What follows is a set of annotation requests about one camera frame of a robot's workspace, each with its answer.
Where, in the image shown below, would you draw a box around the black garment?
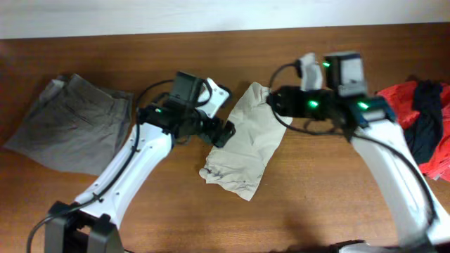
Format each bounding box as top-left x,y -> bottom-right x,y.
404,80 -> 444,164

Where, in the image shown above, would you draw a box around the red garment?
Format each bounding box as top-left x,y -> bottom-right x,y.
377,80 -> 449,181

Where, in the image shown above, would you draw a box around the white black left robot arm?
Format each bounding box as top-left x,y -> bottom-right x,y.
44,104 -> 236,252

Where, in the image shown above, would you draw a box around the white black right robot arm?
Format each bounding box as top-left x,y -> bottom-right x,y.
266,86 -> 449,252

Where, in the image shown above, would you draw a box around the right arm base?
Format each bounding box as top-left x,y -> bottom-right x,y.
331,240 -> 417,253

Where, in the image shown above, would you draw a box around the folded grey shorts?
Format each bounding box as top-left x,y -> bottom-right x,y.
4,74 -> 134,175

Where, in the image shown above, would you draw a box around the beige cargo shorts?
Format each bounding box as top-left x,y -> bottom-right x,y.
199,82 -> 286,201

